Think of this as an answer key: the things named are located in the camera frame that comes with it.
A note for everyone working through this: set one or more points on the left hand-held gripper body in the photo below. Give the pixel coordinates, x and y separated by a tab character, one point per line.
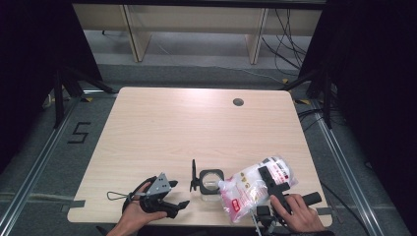
158	185

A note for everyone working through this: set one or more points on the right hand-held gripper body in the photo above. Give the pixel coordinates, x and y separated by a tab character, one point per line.
267	218

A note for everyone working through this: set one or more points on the red white spouted pouch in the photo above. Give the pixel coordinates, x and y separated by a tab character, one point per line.
244	193

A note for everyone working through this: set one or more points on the glass jar with black lid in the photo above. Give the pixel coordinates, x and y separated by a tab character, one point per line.
209	182

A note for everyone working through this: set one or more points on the person's right hand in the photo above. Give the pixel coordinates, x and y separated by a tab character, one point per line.
301	216

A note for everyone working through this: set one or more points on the person's left hand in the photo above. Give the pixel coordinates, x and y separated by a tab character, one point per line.
134	216

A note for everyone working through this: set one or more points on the grey tape strip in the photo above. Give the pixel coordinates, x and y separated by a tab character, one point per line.
74	205
324	211

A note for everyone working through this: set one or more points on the grey round table grommet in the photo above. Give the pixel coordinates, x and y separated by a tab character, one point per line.
238	102

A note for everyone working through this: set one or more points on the yellow black tape piece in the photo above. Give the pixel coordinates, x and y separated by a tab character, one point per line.
87	99
303	102
285	80

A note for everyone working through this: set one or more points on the black tripod stand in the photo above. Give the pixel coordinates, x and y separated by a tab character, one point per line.
59	98
327	98

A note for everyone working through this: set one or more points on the black curtain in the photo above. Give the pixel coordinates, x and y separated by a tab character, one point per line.
29	65
377	82

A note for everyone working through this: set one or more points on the aluminium floor rail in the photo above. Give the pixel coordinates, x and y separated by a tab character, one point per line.
36	167
344	170

